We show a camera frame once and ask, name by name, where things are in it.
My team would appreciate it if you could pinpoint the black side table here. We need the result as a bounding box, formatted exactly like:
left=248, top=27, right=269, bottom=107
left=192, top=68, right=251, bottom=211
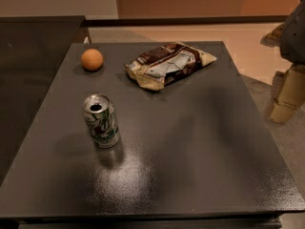
left=0, top=15, right=89, bottom=184

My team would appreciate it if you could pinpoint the brown white chip bag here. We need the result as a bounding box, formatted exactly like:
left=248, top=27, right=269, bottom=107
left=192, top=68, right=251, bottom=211
left=124, top=42, right=217, bottom=91

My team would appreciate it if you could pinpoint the silver green 7up can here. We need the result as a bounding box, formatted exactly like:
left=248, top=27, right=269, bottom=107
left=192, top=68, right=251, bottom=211
left=82, top=94, right=120, bottom=149

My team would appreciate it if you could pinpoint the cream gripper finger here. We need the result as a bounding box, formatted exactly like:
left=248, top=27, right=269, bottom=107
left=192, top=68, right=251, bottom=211
left=266, top=64, right=305, bottom=123
left=260, top=24, right=284, bottom=47

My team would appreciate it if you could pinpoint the orange fruit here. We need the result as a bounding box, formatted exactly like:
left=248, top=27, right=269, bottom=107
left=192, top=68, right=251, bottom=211
left=81, top=49, right=104, bottom=72

